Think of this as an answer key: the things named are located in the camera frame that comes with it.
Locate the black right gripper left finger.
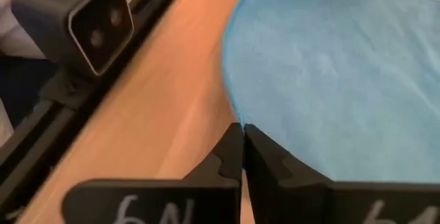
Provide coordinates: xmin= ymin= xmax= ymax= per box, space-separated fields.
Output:
xmin=61 ymin=123 xmax=244 ymax=224

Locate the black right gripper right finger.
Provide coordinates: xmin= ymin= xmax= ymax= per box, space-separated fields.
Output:
xmin=244 ymin=124 xmax=440 ymax=224

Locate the teal microfiber towel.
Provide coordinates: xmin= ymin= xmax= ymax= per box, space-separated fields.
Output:
xmin=221 ymin=0 xmax=440 ymax=183

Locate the person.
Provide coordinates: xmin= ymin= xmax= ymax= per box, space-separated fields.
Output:
xmin=0 ymin=0 xmax=47 ymax=60

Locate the grey depth camera box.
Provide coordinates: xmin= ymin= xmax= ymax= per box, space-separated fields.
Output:
xmin=10 ymin=0 xmax=135 ymax=77

